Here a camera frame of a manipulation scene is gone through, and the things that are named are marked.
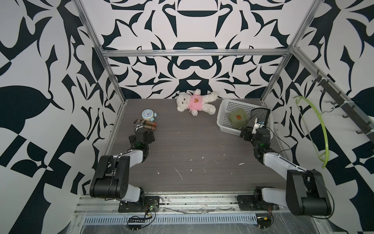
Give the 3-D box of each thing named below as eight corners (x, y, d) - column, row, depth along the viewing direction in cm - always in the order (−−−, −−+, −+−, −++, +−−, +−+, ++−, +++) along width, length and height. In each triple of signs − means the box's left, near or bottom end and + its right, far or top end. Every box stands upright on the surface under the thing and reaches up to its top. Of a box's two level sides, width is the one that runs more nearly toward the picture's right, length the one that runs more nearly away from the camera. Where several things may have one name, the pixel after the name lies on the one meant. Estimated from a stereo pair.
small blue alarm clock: (140, 119, 108) (139, 115, 105) (145, 111, 113) (144, 107, 110) (153, 122, 106) (152, 119, 103) (158, 114, 111) (157, 110, 108)
